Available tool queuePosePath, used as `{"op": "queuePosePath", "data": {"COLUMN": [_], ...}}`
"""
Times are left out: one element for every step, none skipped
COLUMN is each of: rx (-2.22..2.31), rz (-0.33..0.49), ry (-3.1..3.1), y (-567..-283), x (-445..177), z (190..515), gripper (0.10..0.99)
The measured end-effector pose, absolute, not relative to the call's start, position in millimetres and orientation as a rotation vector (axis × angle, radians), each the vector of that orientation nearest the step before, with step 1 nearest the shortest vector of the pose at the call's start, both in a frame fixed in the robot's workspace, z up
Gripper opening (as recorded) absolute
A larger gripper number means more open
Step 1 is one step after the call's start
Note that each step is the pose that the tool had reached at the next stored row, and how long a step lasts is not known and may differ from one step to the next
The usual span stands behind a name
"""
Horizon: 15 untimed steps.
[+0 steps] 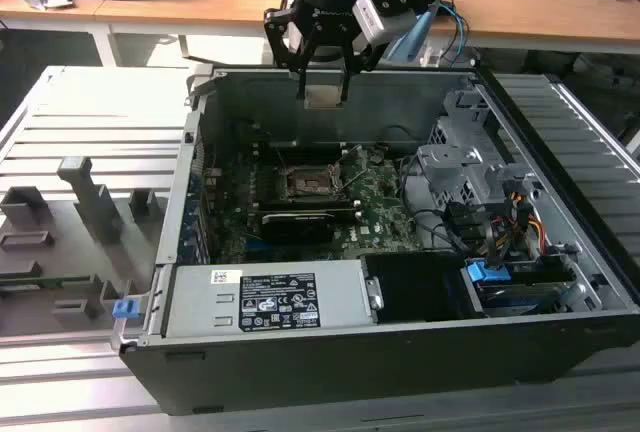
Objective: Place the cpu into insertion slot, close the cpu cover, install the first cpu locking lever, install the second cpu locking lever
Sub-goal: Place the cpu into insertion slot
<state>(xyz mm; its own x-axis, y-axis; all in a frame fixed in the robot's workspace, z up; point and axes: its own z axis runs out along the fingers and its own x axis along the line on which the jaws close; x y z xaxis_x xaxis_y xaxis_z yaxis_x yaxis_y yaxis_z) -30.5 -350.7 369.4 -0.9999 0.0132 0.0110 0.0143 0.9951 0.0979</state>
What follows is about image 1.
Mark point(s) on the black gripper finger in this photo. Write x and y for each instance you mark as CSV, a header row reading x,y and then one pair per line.
x,y
280,32
362,63

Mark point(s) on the silver CPU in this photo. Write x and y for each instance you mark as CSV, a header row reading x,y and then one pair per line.
x,y
322,97

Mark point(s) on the metal locking lever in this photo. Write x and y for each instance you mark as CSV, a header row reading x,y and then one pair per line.
x,y
357,177
281,157

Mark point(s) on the black RAM slot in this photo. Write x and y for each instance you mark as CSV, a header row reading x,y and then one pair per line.
x,y
305,146
310,201

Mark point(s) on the CPU socket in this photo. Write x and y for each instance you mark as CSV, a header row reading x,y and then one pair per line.
x,y
310,184

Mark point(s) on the blue expansion slot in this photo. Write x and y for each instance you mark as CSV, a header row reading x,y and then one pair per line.
x,y
254,243

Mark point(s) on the pale blue teach pendant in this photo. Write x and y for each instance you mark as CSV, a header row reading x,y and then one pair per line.
x,y
415,32

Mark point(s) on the round coin battery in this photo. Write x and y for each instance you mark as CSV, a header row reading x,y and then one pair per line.
x,y
378,156

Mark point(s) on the silver metal disk bay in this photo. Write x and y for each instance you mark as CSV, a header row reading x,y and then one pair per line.
x,y
450,167

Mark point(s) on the green motherboard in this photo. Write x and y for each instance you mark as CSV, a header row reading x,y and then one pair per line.
x,y
380,212

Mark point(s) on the blue disk carrier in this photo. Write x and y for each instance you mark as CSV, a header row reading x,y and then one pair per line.
x,y
482,272

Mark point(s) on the grey parts rack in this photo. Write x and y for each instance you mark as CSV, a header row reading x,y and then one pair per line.
x,y
95,207

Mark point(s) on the silver power supply unit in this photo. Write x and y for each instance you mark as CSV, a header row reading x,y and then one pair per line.
x,y
200,312

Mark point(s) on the black open PC case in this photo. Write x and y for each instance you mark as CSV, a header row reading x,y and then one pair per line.
x,y
350,377

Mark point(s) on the blue plastic case latch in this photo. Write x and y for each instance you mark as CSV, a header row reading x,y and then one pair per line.
x,y
125,309

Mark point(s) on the green RAM stick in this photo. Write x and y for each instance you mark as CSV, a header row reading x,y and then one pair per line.
x,y
45,281

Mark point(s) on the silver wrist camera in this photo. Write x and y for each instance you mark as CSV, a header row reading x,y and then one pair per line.
x,y
372,19

